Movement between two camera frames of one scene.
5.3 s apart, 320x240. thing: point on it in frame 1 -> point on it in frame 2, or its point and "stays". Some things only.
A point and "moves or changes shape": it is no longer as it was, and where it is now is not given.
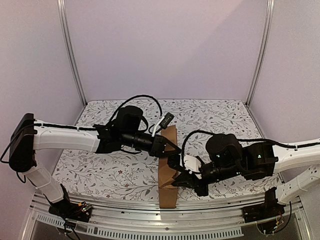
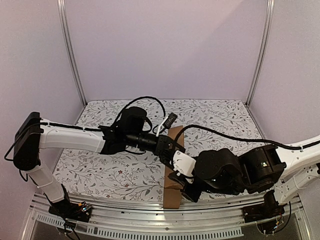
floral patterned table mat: (189, 121) stays
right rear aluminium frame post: (265, 51) stays
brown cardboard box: (168, 194) moves or changes shape
